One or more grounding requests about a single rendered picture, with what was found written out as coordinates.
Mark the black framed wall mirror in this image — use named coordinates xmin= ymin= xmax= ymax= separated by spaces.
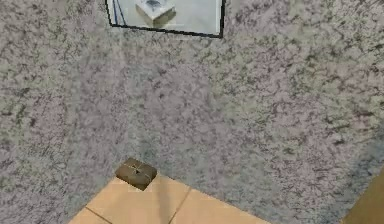
xmin=104 ymin=0 xmax=227 ymax=39

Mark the brown square floor cushion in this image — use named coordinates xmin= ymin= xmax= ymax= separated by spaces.
xmin=114 ymin=157 xmax=158 ymax=192

